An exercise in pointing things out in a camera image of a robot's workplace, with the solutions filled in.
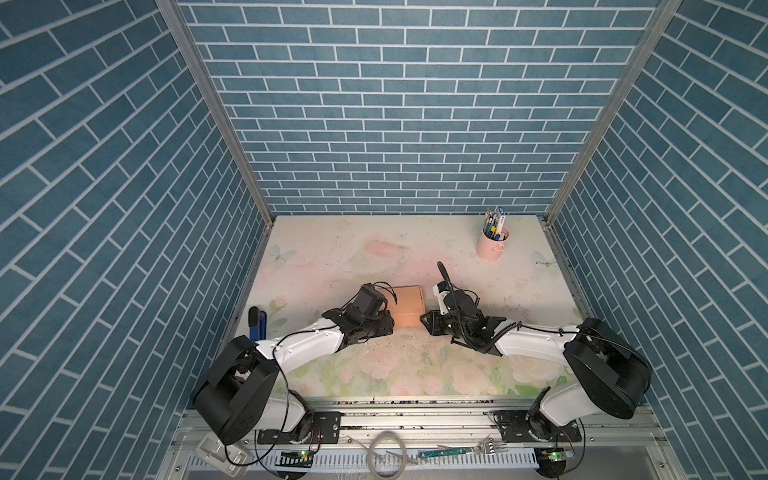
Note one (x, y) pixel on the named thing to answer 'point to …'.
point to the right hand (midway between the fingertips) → (418, 316)
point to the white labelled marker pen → (501, 223)
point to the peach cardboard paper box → (409, 305)
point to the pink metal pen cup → (492, 250)
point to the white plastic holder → (234, 461)
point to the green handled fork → (484, 447)
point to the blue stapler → (257, 323)
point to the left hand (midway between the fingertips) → (392, 324)
